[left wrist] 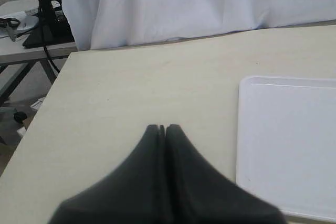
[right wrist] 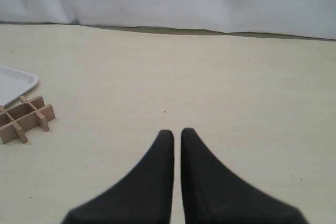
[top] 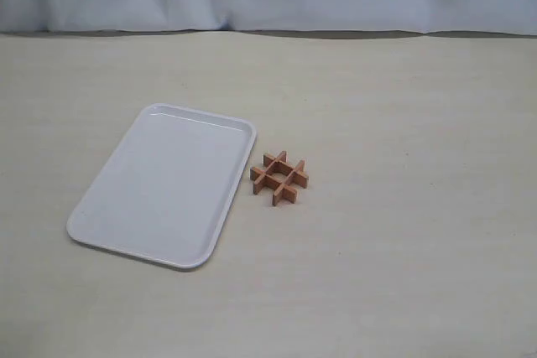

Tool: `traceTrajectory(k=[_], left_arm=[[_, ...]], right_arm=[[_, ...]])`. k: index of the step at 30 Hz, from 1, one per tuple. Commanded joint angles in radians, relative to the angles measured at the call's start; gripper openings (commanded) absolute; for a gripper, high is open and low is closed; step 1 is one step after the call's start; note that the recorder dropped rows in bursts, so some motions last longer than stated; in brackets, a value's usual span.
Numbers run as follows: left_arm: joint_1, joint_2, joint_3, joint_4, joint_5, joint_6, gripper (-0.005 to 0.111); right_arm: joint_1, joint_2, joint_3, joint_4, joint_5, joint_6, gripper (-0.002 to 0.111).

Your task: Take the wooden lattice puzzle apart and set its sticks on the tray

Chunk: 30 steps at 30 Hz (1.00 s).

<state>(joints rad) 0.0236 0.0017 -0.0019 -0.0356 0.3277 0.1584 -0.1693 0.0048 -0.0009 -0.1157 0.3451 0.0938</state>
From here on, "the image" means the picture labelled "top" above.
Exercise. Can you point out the brown wooden notched block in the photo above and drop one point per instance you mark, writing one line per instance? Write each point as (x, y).
(262, 178)

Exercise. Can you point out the zigzag wooden block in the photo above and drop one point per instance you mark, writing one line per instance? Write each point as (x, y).
(282, 191)

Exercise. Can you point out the notched wooden puzzle piece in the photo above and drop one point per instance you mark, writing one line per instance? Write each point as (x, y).
(276, 165)

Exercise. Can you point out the white plastic tray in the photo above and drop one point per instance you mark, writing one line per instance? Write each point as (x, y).
(164, 193)

